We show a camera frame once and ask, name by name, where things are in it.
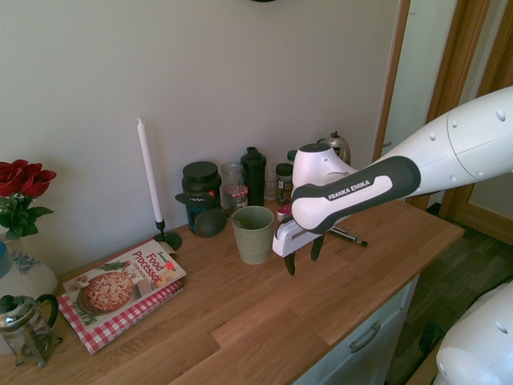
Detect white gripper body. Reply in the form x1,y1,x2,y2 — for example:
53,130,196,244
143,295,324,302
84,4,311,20
272,218,322,258

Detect steel tongs with black tips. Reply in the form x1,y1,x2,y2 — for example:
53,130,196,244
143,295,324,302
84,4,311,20
326,225,369,246

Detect green ribbed utensil holder cup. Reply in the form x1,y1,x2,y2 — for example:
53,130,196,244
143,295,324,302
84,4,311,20
231,205,276,265

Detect black candle holder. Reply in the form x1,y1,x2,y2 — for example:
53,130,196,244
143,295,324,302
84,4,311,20
153,218,182,250

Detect small clear drinking glass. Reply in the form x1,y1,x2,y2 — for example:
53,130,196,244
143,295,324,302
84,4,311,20
264,170,278,201

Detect jar with red gingham lid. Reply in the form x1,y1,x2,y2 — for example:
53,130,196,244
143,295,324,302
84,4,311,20
221,185,249,212

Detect black shaker bottle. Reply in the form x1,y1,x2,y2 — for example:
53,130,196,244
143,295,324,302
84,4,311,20
240,146,268,208

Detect black oval ladle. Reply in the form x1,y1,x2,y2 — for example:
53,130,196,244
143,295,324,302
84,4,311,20
194,210,232,240

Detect empty clear glass jar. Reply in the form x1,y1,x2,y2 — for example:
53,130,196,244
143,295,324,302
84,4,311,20
220,161,245,189

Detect stainless steel kettle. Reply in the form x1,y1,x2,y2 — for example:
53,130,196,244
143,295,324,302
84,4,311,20
318,130,352,168

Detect black protein powder tub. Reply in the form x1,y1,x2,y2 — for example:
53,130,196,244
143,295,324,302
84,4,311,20
181,160,223,233

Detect white drawer cabinet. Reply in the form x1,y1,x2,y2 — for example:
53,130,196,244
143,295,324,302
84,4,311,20
256,274,420,385

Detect tall white candle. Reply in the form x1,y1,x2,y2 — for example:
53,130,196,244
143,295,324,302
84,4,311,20
135,117,164,223

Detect food processor cookbook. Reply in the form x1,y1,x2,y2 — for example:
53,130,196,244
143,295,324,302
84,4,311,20
62,239,188,333

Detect red gingham book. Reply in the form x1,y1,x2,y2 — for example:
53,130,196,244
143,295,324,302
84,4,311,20
57,280,184,356

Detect white and blue vase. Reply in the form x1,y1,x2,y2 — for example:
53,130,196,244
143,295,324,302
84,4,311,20
0,236,59,300

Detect red roses bouquet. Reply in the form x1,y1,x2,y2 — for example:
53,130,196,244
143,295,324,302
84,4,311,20
0,159,58,241

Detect glass french press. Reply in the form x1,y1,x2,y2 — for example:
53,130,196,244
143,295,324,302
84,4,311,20
0,294,64,369

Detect metal drawer handle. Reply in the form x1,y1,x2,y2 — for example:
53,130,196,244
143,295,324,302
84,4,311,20
349,322,382,354

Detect wooden door frame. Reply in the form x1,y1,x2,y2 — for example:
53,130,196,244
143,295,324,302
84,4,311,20
372,0,513,241

